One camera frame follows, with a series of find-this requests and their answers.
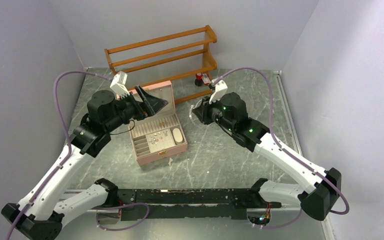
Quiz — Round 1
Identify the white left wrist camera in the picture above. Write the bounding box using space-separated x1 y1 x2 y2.
110 71 130 100

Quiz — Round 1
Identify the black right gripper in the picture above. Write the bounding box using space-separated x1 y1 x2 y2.
192 93 236 133

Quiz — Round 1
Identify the wooden shelf rack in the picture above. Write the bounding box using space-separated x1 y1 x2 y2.
104 25 218 103

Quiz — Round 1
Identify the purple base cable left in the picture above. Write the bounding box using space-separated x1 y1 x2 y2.
95 202 150 232

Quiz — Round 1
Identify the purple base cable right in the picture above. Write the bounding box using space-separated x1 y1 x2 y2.
251 208 303 230

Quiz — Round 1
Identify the red white small box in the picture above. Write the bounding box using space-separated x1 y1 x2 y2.
201 73 211 86

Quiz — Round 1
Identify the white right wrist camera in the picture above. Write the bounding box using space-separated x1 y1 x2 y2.
209 79 228 104

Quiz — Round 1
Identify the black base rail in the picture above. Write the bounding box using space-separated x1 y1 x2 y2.
62 188 327 221

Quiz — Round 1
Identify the cream watch pillow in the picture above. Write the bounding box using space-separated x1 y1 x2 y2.
172 127 184 145

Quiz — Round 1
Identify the red black stamp on shelf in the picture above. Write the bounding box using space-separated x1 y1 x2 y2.
194 72 203 87

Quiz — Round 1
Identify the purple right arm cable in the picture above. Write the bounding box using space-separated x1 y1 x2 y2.
211 67 350 216

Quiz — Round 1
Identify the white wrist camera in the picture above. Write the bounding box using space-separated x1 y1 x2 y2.
209 79 228 104
110 71 130 100

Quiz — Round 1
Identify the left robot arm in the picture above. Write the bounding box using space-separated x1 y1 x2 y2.
1 86 168 240

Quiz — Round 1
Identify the pink jewelry box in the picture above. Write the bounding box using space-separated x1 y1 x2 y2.
129 81 188 166

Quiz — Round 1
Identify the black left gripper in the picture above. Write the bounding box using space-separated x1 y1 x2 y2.
104 84 168 132

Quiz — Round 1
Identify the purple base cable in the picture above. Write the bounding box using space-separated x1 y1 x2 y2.
95 202 150 232
251 208 303 230

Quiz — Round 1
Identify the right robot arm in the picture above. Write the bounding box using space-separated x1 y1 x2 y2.
190 92 342 221

